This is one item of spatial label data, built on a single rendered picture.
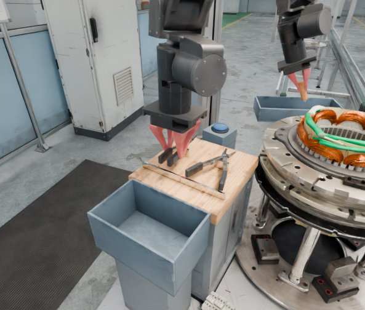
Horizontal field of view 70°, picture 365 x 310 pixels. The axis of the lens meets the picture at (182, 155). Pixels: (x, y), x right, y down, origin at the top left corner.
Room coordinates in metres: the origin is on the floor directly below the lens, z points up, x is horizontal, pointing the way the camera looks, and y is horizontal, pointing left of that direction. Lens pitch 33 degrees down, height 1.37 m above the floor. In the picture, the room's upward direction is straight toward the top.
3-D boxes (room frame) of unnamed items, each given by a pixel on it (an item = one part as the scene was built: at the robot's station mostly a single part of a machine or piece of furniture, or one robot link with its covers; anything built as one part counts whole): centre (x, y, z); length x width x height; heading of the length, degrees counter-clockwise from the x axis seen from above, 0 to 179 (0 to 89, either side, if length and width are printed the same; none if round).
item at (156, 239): (0.30, 0.05, 0.92); 0.17 x 0.11 x 0.28; 57
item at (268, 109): (0.77, -0.36, 0.92); 0.25 x 0.11 x 0.28; 85
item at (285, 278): (0.35, -0.26, 0.81); 0.07 x 0.03 x 0.01; 55
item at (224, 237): (0.43, -0.03, 0.91); 0.19 x 0.19 x 0.26; 57
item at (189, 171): (0.39, -0.02, 1.09); 0.04 x 0.01 x 0.02; 132
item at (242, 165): (0.43, -0.03, 1.05); 0.20 x 0.19 x 0.02; 147
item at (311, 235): (0.35, -0.26, 0.91); 0.02 x 0.02 x 0.21
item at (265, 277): (0.45, -0.33, 0.80); 0.39 x 0.39 x 0.01
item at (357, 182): (0.33, -0.28, 1.10); 0.03 x 0.01 x 0.01; 63
